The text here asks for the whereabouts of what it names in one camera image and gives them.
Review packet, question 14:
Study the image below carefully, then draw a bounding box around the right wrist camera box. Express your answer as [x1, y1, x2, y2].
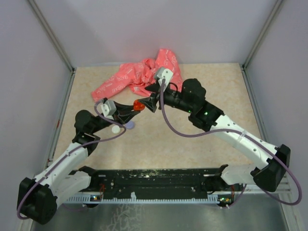
[154, 67, 174, 86]

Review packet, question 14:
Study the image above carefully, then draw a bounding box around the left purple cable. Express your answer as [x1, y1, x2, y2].
[16, 98, 127, 219]

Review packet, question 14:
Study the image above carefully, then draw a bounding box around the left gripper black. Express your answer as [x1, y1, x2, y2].
[90, 100, 140, 134]

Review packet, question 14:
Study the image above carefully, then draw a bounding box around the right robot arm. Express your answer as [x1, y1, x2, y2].
[139, 78, 291, 192]

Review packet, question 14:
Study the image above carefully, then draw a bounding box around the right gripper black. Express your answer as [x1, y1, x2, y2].
[138, 81, 194, 114]

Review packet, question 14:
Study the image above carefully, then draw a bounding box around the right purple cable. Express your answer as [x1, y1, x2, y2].
[159, 78, 303, 209]

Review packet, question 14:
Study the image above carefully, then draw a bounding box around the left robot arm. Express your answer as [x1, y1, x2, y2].
[17, 99, 144, 224]

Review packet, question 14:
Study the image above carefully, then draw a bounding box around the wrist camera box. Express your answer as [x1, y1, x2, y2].
[154, 67, 174, 86]
[100, 100, 116, 120]

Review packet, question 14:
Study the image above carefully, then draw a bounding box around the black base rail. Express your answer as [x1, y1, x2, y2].
[79, 165, 230, 200]

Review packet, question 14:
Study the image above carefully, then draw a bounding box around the aluminium frame post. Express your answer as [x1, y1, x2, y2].
[26, 0, 76, 73]
[242, 0, 284, 69]

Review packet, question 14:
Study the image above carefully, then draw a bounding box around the white earbud charging case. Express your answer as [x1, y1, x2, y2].
[111, 125, 121, 134]

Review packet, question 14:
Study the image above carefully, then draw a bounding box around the purple earbud charging case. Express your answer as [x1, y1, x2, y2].
[125, 121, 135, 129]

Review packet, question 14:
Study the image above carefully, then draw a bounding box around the orange earbud charging case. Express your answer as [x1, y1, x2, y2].
[133, 100, 145, 112]

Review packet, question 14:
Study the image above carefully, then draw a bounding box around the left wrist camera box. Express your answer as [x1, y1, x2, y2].
[100, 100, 116, 120]

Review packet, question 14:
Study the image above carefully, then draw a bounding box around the white slotted cable duct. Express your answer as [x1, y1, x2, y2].
[65, 193, 220, 204]

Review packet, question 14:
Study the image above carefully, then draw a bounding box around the purple cable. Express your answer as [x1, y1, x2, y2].
[16, 98, 127, 219]
[159, 78, 303, 209]

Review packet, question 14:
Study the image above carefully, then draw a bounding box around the left aluminium frame post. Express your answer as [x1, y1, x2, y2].
[26, 0, 76, 73]

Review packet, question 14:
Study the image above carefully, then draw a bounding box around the right aluminium frame post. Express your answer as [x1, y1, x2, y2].
[242, 0, 284, 69]

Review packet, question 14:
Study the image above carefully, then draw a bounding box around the pink printed cloth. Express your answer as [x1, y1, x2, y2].
[91, 49, 183, 102]

